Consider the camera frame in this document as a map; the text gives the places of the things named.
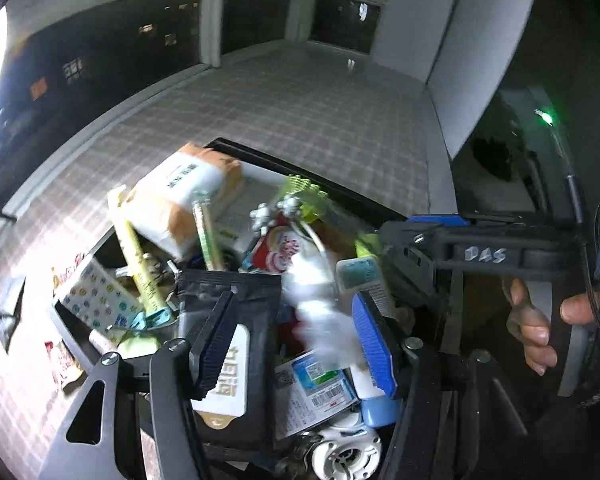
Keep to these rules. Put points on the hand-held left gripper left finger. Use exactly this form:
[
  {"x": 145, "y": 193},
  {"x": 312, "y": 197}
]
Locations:
[{"x": 215, "y": 342}]

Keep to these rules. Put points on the white printed card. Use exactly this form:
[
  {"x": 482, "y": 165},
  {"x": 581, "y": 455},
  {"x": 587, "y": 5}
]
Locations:
[{"x": 10, "y": 310}]

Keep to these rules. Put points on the red creamer sachet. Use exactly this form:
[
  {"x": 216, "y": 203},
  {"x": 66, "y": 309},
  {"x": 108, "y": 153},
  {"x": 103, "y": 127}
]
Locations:
[{"x": 62, "y": 367}]

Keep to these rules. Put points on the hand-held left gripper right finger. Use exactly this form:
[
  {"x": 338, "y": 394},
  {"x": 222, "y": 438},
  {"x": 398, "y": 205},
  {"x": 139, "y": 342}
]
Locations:
[{"x": 375, "y": 342}]

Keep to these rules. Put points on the yellow-green long stick packet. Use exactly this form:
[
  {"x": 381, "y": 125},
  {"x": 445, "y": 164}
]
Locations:
[{"x": 137, "y": 255}]

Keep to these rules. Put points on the green striped stick packet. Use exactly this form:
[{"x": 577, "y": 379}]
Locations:
[{"x": 206, "y": 232}]

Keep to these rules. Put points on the person's right hand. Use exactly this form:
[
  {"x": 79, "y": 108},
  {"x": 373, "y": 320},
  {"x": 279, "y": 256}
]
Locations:
[{"x": 532, "y": 330}]

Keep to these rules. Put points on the barcode label packet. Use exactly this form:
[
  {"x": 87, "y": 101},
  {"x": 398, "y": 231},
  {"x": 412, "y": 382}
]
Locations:
[{"x": 315, "y": 385}]

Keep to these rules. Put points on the black container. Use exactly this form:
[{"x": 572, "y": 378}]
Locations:
[{"x": 75, "y": 327}]

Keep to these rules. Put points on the red white round-print packet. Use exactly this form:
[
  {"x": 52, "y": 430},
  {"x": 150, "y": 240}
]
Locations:
[{"x": 280, "y": 247}]

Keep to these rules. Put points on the black wet wipes pack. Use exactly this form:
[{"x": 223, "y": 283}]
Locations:
[{"x": 260, "y": 305}]

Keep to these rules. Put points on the orange white tissue pack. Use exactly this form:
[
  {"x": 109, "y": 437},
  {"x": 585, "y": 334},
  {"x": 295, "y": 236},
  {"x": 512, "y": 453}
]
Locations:
[{"x": 180, "y": 200}]

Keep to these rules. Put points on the dotted white tissue pack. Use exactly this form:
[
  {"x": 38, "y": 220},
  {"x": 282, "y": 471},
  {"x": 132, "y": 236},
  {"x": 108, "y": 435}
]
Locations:
[{"x": 97, "y": 297}]

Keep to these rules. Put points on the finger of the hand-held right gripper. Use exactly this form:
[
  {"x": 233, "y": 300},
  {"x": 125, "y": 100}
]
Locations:
[{"x": 405, "y": 245}]

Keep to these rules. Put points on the white tube with blue cap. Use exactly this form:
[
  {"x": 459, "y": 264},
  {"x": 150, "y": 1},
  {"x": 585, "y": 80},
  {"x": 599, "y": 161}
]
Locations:
[{"x": 375, "y": 407}]

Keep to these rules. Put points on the green plastic clip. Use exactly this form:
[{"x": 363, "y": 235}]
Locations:
[{"x": 305, "y": 195}]

